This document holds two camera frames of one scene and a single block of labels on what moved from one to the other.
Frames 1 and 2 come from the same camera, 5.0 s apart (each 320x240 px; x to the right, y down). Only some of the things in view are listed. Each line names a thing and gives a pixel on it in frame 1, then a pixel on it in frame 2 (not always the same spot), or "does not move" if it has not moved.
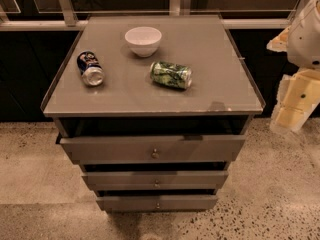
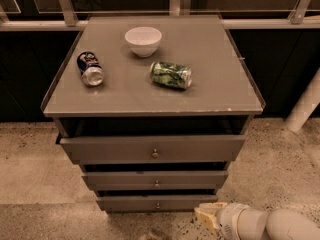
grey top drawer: (153, 148) does not move
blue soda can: (90, 68) does not move
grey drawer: (205, 180) does not move
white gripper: (304, 40) to (227, 220)
